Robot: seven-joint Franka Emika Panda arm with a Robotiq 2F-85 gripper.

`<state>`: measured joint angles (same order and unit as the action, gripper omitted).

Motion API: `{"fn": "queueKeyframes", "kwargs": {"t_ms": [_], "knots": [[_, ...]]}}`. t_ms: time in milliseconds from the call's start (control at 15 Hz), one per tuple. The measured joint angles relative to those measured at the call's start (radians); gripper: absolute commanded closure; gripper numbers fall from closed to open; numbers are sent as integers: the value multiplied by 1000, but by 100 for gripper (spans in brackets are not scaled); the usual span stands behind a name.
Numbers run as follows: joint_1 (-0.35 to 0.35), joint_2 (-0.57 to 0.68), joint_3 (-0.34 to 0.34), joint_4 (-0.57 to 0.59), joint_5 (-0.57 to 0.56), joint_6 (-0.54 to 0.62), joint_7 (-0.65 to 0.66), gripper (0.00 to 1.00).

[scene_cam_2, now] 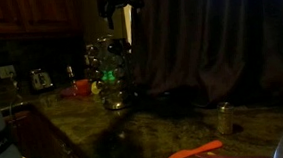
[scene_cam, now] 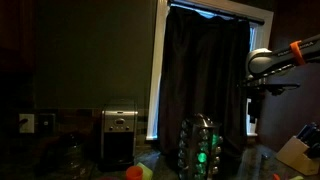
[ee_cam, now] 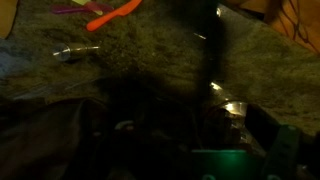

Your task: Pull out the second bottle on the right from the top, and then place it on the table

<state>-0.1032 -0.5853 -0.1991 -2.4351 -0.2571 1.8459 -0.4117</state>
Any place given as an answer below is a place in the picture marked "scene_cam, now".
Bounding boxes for wooden knife block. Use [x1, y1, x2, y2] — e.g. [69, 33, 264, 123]
[276, 136, 320, 176]

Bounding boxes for orange plastic utensil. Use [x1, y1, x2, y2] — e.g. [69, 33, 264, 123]
[273, 174, 281, 180]

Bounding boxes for dark window curtain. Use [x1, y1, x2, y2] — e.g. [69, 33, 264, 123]
[158, 7, 250, 158]

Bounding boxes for light green plastic cup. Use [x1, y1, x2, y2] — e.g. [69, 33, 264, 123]
[137, 162, 153, 180]

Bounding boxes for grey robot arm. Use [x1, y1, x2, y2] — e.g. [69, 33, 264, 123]
[241, 35, 320, 121]

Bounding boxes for stainless steel coffee maker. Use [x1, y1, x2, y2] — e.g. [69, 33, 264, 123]
[98, 99, 138, 172]

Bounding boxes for orange plastic cup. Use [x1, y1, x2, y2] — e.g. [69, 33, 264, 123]
[126, 166, 143, 180]

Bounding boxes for dark wall switch plate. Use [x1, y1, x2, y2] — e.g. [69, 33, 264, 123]
[38, 114, 55, 134]

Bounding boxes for white wall outlet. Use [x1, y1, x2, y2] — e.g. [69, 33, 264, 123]
[19, 114, 35, 133]

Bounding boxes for steel spice rack carousel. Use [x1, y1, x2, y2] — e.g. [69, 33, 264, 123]
[177, 113, 222, 180]

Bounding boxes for white window frame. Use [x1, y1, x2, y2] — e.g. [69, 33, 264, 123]
[146, 0, 274, 140]

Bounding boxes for clear glass jar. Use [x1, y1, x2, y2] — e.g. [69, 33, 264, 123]
[39, 132, 89, 180]

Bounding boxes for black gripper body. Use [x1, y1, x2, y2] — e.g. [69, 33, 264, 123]
[241, 78, 300, 124]

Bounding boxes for blue handled knives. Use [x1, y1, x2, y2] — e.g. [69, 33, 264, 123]
[297, 122, 320, 159]

